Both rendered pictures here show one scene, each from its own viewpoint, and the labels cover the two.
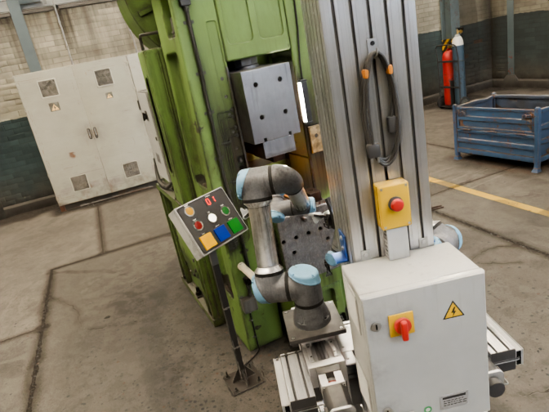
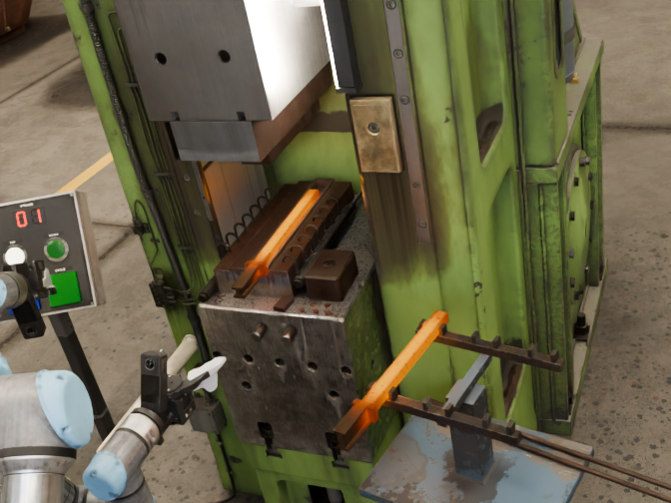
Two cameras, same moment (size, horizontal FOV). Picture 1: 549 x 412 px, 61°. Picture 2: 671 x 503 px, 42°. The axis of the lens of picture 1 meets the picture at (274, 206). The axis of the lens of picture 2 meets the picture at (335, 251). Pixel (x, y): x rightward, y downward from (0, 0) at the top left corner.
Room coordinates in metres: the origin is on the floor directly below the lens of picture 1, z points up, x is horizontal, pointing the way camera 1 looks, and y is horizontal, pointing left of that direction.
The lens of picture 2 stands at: (1.70, -1.56, 2.04)
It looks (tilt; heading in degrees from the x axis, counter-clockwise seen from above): 31 degrees down; 50
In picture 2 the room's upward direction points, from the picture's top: 12 degrees counter-clockwise
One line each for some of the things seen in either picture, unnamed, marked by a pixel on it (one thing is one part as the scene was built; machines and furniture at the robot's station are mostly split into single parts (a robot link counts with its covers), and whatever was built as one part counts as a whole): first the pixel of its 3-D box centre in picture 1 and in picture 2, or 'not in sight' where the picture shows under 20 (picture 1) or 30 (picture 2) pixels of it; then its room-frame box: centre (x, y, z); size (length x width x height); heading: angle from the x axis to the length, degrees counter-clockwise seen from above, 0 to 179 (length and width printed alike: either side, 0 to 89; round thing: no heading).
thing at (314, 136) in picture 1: (316, 138); (376, 135); (2.90, -0.34, 1.27); 0.09 x 0.02 x 0.17; 112
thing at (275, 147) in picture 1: (265, 142); (257, 101); (2.86, -0.02, 1.32); 0.42 x 0.20 x 0.10; 22
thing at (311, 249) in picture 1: (289, 231); (328, 316); (2.89, -0.06, 0.69); 0.56 x 0.38 x 0.45; 22
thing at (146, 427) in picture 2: not in sight; (140, 433); (2.18, -0.32, 0.98); 0.08 x 0.05 x 0.08; 112
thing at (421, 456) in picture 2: not in sight; (475, 470); (2.68, -0.69, 0.66); 0.40 x 0.30 x 0.02; 101
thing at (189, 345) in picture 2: (256, 279); (150, 396); (2.45, 0.19, 0.62); 0.44 x 0.05 x 0.05; 22
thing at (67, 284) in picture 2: (234, 226); (64, 288); (2.36, 0.23, 1.01); 0.07 x 0.05 x 0.07; 137
